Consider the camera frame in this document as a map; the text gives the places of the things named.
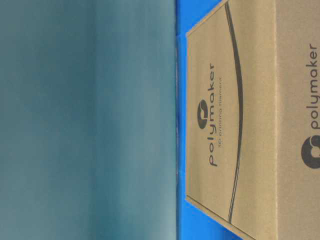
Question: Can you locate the brown polymaker cardboard box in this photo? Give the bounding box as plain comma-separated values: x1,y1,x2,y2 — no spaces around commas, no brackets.
185,0,320,240

